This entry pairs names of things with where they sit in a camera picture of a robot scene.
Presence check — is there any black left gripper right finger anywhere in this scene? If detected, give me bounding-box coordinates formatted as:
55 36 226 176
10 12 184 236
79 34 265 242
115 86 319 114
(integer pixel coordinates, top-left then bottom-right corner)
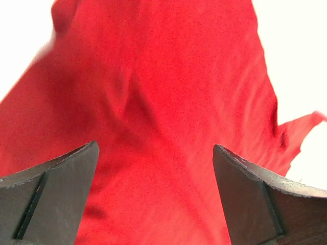
213 145 326 244

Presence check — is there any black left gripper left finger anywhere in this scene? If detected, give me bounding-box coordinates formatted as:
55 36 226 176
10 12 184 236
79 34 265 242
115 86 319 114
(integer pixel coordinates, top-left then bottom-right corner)
1 141 99 244

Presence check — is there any dark red t shirt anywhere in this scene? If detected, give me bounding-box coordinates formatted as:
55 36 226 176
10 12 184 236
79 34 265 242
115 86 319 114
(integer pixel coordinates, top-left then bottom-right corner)
1 1 325 244

